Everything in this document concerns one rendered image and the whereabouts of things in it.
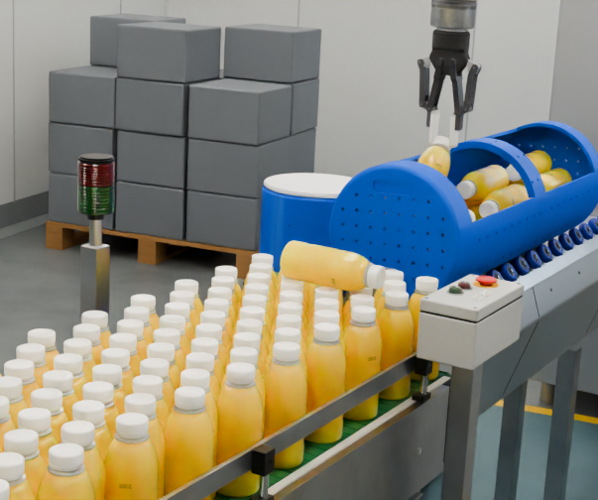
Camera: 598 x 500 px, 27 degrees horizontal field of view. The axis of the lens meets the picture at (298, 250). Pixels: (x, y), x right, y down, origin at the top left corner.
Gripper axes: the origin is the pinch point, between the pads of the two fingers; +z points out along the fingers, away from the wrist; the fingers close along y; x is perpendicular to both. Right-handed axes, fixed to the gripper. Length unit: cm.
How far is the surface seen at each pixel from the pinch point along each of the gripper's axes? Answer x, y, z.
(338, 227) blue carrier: 21.4, 11.6, 18.7
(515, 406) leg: -74, 5, 84
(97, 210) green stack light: 69, 34, 11
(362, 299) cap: 59, -14, 20
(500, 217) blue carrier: 1.3, -14.3, 16.0
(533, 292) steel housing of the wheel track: -27.9, -12.6, 38.3
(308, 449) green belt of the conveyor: 81, -17, 38
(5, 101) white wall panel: -265, 373, 55
